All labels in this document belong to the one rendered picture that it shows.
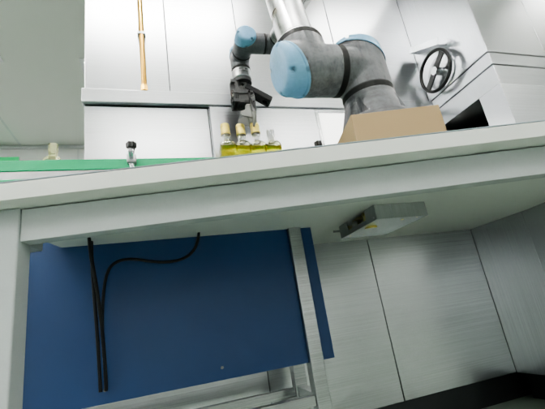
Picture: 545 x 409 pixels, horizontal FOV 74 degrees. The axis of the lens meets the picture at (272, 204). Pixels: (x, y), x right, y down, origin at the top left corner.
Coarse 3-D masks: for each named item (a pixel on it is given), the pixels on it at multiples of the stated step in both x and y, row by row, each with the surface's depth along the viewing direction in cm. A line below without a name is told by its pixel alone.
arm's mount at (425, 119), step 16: (384, 112) 71; (400, 112) 71; (416, 112) 71; (432, 112) 72; (352, 128) 70; (368, 128) 70; (384, 128) 70; (400, 128) 70; (416, 128) 70; (432, 128) 70
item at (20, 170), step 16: (48, 160) 100; (64, 160) 101; (80, 160) 102; (96, 160) 104; (112, 160) 105; (144, 160) 107; (160, 160) 109; (176, 160) 110; (0, 176) 96; (16, 176) 97; (32, 176) 98; (48, 176) 99
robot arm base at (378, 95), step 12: (360, 84) 78; (372, 84) 77; (384, 84) 78; (348, 96) 80; (360, 96) 78; (372, 96) 76; (384, 96) 76; (396, 96) 77; (348, 108) 80; (360, 108) 77; (372, 108) 74; (384, 108) 74; (396, 108) 74
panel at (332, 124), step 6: (324, 114) 164; (330, 114) 165; (336, 114) 166; (342, 114) 167; (324, 120) 163; (330, 120) 164; (336, 120) 165; (342, 120) 166; (324, 126) 162; (330, 126) 163; (336, 126) 164; (342, 126) 165; (324, 132) 161; (330, 132) 162; (336, 132) 163; (324, 138) 160; (330, 138) 161; (336, 138) 162
